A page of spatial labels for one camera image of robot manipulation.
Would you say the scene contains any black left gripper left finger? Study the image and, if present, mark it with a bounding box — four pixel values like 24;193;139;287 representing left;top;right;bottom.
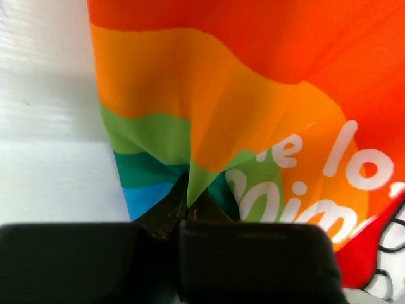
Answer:
1;174;188;303

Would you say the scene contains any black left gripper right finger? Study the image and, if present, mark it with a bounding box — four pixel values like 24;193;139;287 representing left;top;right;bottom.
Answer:
178;195;347;303

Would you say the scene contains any rainbow red kids jacket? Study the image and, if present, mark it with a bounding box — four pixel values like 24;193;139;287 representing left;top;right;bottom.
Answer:
87;1;404;303

